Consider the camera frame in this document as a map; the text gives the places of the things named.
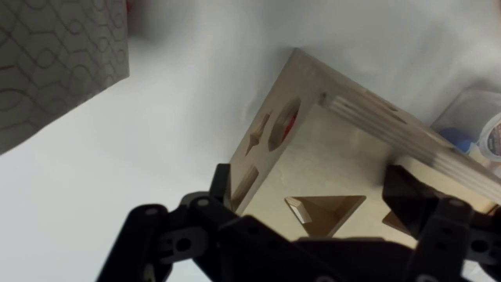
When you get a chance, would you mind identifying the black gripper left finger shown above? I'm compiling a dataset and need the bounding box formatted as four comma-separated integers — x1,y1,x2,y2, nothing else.
96,163,295,282

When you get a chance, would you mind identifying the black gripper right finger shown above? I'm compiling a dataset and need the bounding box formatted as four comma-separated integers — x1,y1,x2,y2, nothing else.
381,164,501,282

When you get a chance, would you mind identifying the wooden shape sorter cube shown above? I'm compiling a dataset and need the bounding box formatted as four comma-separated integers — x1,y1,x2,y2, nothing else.
229,47,501,247

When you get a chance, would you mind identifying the clear plastic container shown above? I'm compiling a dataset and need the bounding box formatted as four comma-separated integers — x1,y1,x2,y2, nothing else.
431,84,501,164

